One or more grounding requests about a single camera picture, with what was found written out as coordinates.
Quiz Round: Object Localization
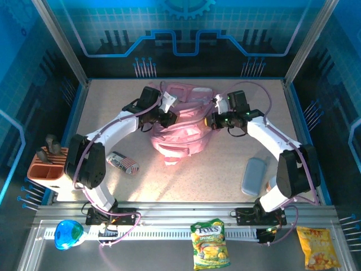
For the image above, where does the grey blue pencil case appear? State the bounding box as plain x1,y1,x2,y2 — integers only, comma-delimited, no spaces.
241,157,267,197

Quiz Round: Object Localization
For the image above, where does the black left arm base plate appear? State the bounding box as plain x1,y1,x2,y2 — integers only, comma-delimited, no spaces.
85,207,138,226

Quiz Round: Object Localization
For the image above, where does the aluminium side rail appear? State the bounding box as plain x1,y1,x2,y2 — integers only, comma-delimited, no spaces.
283,80,324,204
56,80,91,204

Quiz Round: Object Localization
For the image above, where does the green candy bag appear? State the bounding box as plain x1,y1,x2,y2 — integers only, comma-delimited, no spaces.
190,218,231,271

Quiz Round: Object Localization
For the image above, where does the aluminium frame post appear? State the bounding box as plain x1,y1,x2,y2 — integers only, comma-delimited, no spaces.
283,0,341,87
31,0,91,87

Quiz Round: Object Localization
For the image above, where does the yellow snack bag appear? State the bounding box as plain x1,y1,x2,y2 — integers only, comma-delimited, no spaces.
295,225,341,270

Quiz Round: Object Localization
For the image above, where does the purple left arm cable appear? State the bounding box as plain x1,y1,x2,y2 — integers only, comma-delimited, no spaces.
72,81,167,266

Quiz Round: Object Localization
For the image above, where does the aluminium frame beam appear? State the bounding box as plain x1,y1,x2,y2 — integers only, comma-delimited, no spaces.
33,202,339,225

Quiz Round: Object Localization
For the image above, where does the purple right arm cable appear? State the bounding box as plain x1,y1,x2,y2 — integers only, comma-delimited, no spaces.
224,81,321,246

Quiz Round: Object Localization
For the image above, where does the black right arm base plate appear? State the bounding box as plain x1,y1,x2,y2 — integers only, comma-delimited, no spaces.
235,207,288,226

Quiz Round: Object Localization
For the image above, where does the blue green plastic dome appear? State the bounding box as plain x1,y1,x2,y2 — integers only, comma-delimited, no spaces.
54,220,85,251

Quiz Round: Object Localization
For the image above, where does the white slotted cable duct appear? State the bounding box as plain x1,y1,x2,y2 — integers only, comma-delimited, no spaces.
43,227,259,241

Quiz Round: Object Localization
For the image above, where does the black controller box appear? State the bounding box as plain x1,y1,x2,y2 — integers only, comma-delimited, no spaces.
97,225,119,242
257,227,279,245

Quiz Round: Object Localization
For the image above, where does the flag print pencil pouch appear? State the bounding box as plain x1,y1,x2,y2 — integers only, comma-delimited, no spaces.
106,151,140,176

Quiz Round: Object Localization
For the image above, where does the small orange-topped can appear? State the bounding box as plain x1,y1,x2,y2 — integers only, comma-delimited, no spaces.
265,176,279,193

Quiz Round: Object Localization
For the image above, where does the grey metal shelf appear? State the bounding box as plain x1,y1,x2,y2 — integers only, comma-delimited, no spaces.
16,220,356,271

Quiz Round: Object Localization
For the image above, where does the pink backpack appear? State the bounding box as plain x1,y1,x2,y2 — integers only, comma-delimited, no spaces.
148,81,219,166

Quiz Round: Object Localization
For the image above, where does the orange and white knife block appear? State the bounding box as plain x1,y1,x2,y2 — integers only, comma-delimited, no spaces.
27,146,71,195

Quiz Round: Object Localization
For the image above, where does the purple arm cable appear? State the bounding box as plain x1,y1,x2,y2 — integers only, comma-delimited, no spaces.
72,81,167,266
224,81,321,246

